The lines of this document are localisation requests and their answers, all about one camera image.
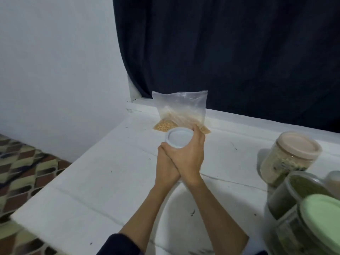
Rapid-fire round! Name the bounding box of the transparent jar green lid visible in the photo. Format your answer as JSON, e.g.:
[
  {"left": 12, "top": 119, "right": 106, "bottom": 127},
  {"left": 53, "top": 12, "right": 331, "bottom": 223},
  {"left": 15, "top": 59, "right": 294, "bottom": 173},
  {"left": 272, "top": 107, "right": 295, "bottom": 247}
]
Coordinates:
[{"left": 266, "top": 194, "right": 340, "bottom": 255}]

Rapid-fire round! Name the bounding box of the person's left hand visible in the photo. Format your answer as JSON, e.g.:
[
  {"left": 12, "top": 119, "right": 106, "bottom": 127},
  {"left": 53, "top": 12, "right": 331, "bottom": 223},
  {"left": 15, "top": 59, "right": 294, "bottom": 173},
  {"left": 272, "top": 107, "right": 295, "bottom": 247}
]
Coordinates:
[{"left": 154, "top": 145, "right": 181, "bottom": 192}]

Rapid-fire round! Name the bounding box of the zip bag of corn kernels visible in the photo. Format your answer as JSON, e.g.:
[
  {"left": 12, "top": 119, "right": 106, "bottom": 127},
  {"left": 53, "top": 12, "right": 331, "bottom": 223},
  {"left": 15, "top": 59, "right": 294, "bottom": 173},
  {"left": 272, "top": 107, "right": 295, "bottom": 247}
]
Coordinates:
[{"left": 152, "top": 91, "right": 211, "bottom": 134}]

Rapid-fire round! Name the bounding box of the person's right forearm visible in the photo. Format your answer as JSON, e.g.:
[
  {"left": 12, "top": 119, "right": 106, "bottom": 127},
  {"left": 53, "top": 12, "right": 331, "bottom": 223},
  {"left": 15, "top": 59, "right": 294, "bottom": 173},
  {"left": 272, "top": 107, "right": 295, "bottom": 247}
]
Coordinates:
[{"left": 183, "top": 177, "right": 269, "bottom": 255}]

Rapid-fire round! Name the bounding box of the green round lid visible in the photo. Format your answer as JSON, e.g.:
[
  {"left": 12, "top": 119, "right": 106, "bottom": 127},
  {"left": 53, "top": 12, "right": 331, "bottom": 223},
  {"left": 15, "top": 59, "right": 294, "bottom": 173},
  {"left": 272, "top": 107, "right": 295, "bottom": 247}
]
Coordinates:
[{"left": 299, "top": 194, "right": 340, "bottom": 254}]

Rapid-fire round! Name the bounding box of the transparent jar pink lid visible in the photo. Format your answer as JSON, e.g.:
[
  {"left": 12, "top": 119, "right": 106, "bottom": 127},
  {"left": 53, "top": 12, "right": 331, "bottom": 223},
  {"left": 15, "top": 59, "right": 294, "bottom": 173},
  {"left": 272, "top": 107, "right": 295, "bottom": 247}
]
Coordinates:
[{"left": 259, "top": 131, "right": 323, "bottom": 187}]

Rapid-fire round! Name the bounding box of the person's right hand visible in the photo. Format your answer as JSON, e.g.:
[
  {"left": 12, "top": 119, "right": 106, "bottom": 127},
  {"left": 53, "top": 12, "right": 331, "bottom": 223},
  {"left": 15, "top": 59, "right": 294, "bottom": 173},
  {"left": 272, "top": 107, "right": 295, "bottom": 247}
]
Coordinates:
[{"left": 161, "top": 124, "right": 206, "bottom": 186}]

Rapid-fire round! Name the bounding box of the pink round lid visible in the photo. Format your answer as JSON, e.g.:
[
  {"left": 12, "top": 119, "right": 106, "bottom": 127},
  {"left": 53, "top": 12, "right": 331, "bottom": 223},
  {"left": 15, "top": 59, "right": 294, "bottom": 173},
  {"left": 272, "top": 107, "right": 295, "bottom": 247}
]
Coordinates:
[{"left": 276, "top": 131, "right": 323, "bottom": 160}]

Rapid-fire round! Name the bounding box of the dark navy curtain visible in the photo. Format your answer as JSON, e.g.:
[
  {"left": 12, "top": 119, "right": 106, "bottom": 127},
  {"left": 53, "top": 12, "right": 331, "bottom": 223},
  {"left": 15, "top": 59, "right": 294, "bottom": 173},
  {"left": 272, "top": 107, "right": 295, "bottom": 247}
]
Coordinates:
[{"left": 113, "top": 0, "right": 340, "bottom": 133}]

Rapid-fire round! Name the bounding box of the person's left forearm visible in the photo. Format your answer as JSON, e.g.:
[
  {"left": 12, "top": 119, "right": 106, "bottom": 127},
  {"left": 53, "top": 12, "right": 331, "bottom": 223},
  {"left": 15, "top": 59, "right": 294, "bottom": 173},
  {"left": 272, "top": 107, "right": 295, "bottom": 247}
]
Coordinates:
[{"left": 98, "top": 183, "right": 176, "bottom": 255}]

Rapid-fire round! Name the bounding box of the pile of green beans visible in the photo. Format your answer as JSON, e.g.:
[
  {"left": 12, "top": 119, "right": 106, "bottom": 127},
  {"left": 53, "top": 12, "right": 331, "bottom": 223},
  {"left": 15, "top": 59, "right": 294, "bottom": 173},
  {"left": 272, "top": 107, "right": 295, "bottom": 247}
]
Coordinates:
[{"left": 268, "top": 175, "right": 327, "bottom": 255}]

